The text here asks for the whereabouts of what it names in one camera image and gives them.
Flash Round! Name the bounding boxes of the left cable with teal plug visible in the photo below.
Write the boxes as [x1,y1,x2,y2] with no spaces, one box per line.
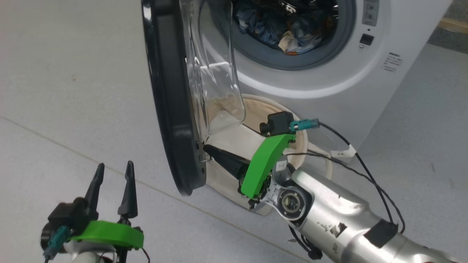
[43,226,71,263]

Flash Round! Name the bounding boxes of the blue orange patterned clothes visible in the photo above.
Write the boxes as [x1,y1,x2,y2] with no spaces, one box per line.
[234,0,339,55]

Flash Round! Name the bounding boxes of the cable with teal plug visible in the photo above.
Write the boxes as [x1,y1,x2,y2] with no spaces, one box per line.
[43,226,71,263]
[290,119,395,224]

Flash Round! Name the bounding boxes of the white front-load washing machine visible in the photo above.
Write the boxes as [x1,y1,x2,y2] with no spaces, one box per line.
[197,0,454,156]

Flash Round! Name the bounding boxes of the black round glass washer door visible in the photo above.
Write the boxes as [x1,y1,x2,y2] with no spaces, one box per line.
[141,0,246,197]

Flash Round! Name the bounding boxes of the white cable tag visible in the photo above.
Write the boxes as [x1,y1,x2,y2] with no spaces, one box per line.
[331,144,357,158]

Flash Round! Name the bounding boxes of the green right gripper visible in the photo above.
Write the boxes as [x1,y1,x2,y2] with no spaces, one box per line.
[203,133,297,209]

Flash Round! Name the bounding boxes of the black cable loop under arm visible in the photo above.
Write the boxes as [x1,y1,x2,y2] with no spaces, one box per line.
[288,225,323,260]

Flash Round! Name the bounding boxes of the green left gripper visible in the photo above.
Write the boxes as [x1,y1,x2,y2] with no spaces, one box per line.
[71,161,144,249]

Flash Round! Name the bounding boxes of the right cable with teal plug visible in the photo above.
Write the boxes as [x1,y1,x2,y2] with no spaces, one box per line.
[290,119,395,224]

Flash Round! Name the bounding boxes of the thin black right gripper cable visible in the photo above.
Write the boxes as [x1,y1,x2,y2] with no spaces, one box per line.
[285,152,406,234]

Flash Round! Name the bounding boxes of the cream canvas laundry basket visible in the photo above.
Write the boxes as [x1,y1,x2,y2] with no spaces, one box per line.
[205,94,333,216]

